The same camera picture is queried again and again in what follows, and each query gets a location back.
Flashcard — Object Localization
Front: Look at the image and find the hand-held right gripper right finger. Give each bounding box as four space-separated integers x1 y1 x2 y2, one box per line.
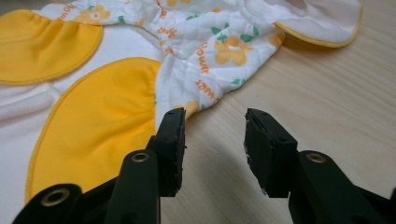
243 107 299 199

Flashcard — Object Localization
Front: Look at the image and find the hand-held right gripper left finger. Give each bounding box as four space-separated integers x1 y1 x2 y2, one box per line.
146 107 187 198

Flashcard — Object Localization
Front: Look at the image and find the white yellow floral baby garment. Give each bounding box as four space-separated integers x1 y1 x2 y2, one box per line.
0 0 365 224

